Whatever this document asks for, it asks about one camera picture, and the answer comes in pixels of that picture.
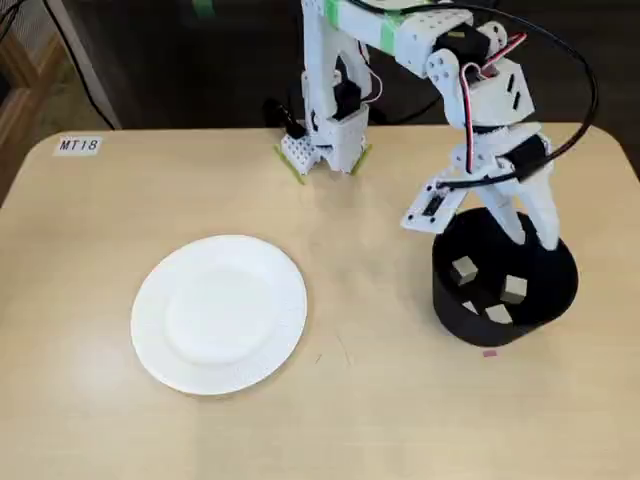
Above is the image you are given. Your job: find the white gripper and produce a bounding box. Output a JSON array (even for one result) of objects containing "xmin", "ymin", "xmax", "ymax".
[{"xmin": 448, "ymin": 119, "xmax": 560, "ymax": 252}]

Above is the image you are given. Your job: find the black pot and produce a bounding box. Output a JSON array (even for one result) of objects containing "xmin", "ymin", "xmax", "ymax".
[{"xmin": 430, "ymin": 207, "xmax": 580, "ymax": 347}]

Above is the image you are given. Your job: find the white paper plate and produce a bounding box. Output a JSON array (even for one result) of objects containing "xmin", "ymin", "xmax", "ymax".
[{"xmin": 130, "ymin": 234, "xmax": 308, "ymax": 396}]

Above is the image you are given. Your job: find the black power plug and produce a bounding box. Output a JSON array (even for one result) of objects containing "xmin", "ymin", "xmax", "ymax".
[{"xmin": 263, "ymin": 97, "xmax": 307, "ymax": 140}]

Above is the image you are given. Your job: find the white MT18 label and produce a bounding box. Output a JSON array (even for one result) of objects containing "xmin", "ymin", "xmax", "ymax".
[{"xmin": 53, "ymin": 133, "xmax": 103, "ymax": 157}]

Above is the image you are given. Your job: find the wooden shelf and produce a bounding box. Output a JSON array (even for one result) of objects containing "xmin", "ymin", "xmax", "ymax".
[{"xmin": 0, "ymin": 29, "xmax": 69, "ymax": 206}]

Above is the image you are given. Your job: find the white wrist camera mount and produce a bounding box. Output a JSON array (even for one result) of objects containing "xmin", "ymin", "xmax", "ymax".
[{"xmin": 398, "ymin": 174, "xmax": 467, "ymax": 235}]

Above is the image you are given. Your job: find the black camera cable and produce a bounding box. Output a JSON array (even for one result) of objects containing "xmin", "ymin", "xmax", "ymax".
[{"xmin": 349, "ymin": 0, "xmax": 599, "ymax": 192}]

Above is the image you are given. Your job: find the green robot base plate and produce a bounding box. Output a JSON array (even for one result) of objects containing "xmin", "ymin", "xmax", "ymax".
[{"xmin": 272, "ymin": 142, "xmax": 375, "ymax": 187}]

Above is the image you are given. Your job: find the thin black cable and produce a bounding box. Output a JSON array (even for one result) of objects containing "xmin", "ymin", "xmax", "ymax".
[{"xmin": 42, "ymin": 0, "xmax": 117, "ymax": 129}]

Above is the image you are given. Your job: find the grey furniture post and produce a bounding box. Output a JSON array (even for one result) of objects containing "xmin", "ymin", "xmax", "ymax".
[{"xmin": 47, "ymin": 0, "xmax": 124, "ymax": 131}]

